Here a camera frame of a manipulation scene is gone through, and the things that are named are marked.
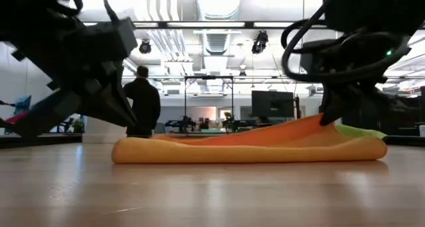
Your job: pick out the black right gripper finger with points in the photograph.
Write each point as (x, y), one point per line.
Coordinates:
(335, 104)

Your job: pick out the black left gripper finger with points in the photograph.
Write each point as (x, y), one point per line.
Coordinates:
(116, 104)

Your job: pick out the green microfiber towel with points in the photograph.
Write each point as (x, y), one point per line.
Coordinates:
(360, 131)

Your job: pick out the orange microfiber towel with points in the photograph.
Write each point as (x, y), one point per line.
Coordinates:
(232, 152)

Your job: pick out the black background robot arm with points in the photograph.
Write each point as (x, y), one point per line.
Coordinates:
(231, 122)
(182, 123)

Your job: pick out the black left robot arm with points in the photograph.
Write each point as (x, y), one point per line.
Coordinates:
(33, 1)

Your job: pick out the white plant pot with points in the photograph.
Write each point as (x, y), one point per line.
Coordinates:
(103, 134)

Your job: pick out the small background potted plant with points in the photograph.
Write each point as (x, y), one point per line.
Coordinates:
(78, 124)

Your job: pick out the blue background monitor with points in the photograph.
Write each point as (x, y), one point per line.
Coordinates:
(24, 102)

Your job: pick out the black computer monitor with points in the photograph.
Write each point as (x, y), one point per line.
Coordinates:
(272, 103)

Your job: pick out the red background panel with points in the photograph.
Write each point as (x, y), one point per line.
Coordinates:
(16, 117)

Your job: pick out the black crossbar with light strips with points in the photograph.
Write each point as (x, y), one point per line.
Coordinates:
(159, 25)

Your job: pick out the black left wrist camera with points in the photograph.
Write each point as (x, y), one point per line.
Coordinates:
(114, 38)

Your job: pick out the black ceiling camera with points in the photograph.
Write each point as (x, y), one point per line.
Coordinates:
(145, 47)
(260, 42)

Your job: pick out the black metal table frame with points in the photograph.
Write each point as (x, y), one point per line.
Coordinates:
(40, 140)

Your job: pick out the black background rig frame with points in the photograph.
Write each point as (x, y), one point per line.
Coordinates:
(208, 77)

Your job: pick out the silver ceiling air duct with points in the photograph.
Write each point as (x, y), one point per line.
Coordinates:
(217, 1)

